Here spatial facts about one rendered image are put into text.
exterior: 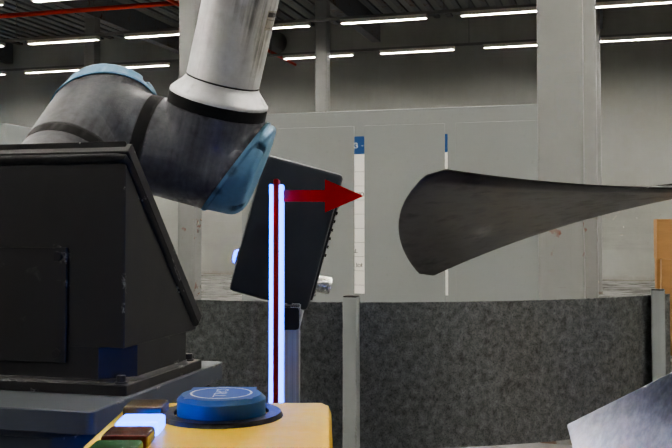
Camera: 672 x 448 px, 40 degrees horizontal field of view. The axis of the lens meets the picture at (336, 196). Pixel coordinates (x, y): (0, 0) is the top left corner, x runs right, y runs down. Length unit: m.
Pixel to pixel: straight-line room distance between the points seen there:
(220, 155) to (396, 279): 5.98
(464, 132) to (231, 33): 5.93
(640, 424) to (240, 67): 0.58
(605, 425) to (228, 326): 1.99
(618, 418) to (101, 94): 0.67
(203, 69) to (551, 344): 1.86
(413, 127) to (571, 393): 4.44
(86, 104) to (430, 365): 1.70
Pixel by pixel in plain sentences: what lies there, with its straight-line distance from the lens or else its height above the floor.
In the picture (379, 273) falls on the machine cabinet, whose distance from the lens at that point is 7.02.
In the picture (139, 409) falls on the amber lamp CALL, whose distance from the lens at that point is 0.43.
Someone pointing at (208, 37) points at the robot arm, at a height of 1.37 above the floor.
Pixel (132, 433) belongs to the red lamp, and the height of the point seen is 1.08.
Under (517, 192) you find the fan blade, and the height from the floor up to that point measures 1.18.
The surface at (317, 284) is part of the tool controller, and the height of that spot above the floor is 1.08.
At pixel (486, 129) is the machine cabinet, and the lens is 6.90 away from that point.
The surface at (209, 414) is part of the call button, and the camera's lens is 0.41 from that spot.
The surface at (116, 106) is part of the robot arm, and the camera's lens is 1.08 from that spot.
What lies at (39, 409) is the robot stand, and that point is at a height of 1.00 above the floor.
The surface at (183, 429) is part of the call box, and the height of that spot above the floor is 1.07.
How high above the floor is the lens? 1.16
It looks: 2 degrees up
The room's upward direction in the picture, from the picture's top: straight up
